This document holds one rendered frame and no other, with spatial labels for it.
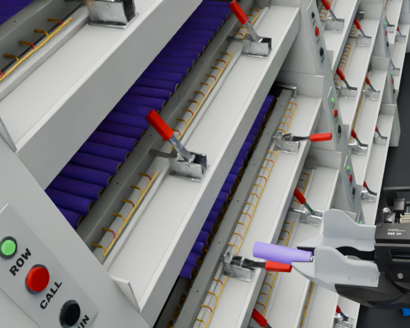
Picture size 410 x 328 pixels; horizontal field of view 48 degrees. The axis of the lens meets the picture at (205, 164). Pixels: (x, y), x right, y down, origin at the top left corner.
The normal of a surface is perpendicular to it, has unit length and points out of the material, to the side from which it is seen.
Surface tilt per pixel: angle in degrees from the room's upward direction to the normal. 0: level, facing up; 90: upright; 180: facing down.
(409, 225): 4
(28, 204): 90
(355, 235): 86
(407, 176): 0
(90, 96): 106
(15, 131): 16
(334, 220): 86
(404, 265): 90
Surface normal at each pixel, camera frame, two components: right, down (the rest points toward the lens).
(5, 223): 0.86, -0.01
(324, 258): -0.35, 0.67
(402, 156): -0.35, -0.74
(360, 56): -0.10, -0.72
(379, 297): -0.53, -0.72
